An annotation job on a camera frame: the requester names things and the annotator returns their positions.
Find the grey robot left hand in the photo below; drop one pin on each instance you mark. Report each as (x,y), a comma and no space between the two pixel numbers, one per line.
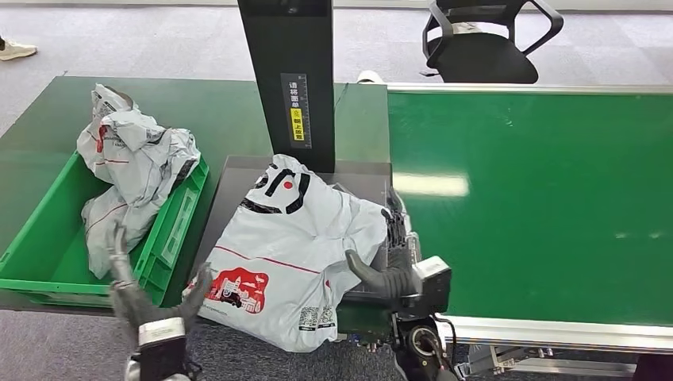
(134,305)

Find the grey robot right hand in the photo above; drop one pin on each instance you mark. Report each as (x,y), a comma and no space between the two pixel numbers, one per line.
(394,281)

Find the white package with red print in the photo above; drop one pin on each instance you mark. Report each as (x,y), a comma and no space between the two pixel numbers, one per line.
(294,247)

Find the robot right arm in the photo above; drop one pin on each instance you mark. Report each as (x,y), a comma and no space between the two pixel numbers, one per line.
(420,347)

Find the crumpled grey package, red line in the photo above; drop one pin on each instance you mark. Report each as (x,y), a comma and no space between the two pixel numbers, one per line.
(105,215)

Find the crumpled grey package with barcode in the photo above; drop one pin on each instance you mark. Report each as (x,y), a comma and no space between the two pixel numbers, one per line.
(139,152)

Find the green conveyor belt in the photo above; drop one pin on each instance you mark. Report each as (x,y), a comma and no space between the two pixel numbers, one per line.
(526,184)

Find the black object under conveyor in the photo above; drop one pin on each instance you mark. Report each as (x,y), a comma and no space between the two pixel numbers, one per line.
(654,368)

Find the green plastic crate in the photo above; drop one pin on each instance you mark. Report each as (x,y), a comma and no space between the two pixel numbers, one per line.
(47,263)

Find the black and yellow label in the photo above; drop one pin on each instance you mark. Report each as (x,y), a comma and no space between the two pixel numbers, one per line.
(297,111)

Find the white round object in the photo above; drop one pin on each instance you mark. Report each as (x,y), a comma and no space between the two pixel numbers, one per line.
(369,77)

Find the green table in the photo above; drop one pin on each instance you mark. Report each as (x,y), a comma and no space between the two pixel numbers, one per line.
(221,115)

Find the black office chair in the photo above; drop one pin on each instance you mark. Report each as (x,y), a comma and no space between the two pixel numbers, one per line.
(481,59)

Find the black scanner column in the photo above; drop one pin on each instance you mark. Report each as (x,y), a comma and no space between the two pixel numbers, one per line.
(288,47)

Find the person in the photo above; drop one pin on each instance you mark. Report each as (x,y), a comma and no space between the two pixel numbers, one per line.
(16,50)

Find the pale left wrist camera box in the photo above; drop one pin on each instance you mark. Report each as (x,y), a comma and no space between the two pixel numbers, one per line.
(162,332)

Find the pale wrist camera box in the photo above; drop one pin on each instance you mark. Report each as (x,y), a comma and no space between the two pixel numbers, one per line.
(434,281)
(162,332)

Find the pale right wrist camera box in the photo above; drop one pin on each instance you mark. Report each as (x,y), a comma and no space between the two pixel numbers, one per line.
(434,281)

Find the black scanner base plate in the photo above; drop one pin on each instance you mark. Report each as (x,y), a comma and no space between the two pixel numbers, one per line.
(226,200)

